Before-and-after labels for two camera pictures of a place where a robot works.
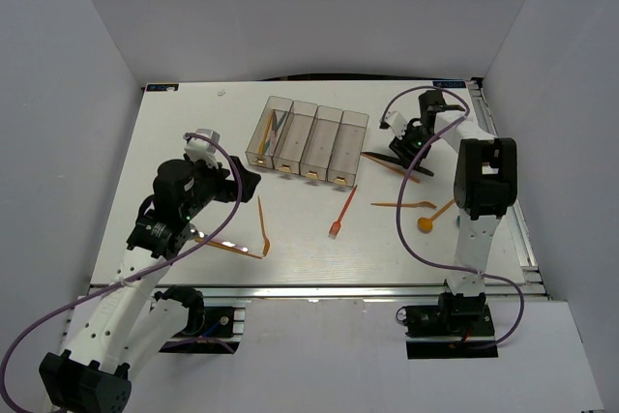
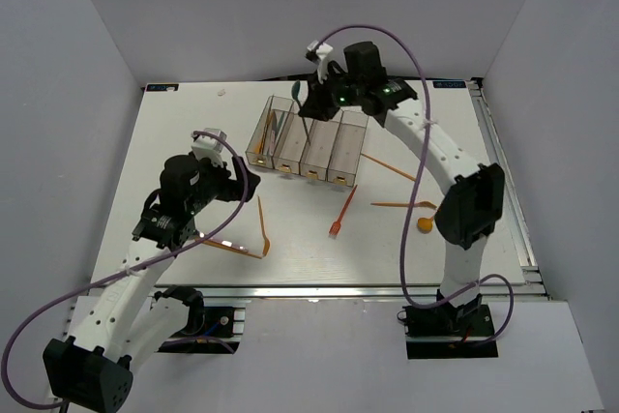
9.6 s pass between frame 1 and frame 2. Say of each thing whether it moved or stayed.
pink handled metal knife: stayed
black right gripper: moved
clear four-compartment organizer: stayed
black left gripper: stayed
